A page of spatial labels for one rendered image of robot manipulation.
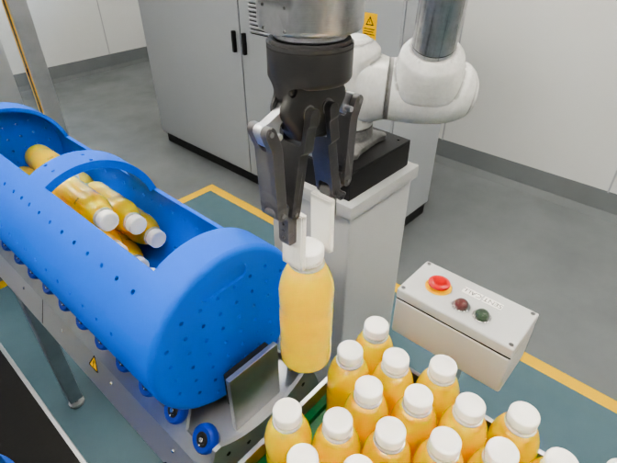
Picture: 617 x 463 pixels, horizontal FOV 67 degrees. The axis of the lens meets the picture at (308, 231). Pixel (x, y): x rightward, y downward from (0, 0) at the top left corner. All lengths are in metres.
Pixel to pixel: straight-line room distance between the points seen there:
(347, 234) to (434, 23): 0.54
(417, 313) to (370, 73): 0.62
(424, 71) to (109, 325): 0.83
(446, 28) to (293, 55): 0.73
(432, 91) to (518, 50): 2.23
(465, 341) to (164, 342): 0.45
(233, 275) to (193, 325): 0.09
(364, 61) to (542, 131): 2.36
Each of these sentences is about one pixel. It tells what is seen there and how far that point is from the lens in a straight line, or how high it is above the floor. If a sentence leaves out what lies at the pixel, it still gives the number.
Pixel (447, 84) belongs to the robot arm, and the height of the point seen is 1.28.
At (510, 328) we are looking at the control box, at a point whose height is 1.10.
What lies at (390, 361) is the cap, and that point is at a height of 1.08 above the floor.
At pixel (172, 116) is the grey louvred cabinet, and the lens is 3.86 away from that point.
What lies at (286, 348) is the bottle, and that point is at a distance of 0.60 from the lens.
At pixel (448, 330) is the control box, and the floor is 1.07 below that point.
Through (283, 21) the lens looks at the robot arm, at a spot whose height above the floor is 1.56.
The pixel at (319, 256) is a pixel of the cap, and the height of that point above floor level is 1.31.
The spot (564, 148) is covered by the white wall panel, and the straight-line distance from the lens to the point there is 3.43.
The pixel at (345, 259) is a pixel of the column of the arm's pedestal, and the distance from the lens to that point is 1.30.
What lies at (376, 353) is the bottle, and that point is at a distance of 0.77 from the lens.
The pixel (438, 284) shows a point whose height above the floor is 1.11.
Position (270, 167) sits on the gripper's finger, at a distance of 0.42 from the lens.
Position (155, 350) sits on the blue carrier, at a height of 1.15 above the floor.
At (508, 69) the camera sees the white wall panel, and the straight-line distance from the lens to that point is 3.42.
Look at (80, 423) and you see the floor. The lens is 2.12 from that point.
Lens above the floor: 1.63
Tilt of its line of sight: 35 degrees down
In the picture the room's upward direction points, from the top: straight up
